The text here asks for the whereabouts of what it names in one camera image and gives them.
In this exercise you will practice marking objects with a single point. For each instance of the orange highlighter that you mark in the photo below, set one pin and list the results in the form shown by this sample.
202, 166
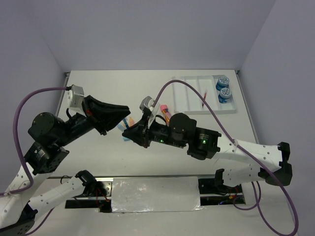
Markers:
131, 121

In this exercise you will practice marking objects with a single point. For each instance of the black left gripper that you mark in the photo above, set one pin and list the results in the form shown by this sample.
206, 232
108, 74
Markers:
101, 113

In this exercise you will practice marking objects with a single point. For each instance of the blue highlighter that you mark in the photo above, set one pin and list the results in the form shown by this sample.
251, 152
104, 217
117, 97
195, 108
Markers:
121, 127

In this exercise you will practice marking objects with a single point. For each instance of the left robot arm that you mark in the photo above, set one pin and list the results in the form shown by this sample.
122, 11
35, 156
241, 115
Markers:
19, 209

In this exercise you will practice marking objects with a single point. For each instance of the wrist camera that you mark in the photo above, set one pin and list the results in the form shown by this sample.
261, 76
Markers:
75, 97
152, 106

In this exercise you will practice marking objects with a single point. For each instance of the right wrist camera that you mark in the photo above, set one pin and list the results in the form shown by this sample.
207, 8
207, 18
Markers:
152, 106

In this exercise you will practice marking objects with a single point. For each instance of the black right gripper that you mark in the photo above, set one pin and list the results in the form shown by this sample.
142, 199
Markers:
139, 133

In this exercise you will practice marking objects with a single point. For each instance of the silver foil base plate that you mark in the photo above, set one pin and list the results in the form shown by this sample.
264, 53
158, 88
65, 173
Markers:
155, 194

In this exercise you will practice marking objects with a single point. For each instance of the white compartment tray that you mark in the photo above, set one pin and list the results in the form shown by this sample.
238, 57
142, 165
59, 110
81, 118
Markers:
215, 90

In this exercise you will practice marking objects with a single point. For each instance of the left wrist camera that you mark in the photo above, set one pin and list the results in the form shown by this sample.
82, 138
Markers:
75, 97

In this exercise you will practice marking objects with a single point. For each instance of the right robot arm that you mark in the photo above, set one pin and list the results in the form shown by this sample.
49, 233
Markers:
267, 163

